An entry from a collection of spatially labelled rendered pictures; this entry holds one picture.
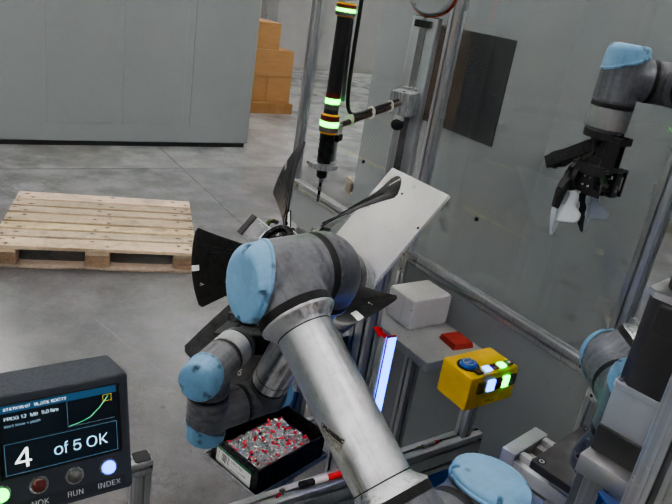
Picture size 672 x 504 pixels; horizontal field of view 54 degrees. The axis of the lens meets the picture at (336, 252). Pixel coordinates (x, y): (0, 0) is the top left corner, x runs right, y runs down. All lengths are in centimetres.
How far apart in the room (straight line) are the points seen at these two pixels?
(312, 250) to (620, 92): 62
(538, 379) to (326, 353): 126
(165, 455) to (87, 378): 183
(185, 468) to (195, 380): 165
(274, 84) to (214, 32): 275
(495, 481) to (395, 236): 103
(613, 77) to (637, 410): 57
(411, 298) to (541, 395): 49
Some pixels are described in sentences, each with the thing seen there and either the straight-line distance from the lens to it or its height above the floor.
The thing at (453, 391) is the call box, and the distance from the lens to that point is 163.
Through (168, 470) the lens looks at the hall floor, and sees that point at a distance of 282.
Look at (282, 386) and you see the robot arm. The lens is 127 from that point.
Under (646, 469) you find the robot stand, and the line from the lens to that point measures 102.
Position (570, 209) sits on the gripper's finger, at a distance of 132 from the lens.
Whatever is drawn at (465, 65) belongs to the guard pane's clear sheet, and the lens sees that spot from 224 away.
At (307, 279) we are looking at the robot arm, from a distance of 94.
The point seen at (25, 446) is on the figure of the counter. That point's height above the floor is 118.
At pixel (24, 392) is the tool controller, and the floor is 125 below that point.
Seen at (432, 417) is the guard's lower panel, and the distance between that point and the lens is 249.
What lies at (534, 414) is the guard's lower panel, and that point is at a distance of 214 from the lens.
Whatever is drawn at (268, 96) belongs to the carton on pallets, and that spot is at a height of 22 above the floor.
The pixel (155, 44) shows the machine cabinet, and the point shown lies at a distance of 706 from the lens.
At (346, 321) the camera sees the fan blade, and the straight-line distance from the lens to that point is 146.
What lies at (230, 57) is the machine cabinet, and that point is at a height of 97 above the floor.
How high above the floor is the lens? 185
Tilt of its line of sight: 22 degrees down
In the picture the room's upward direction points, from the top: 9 degrees clockwise
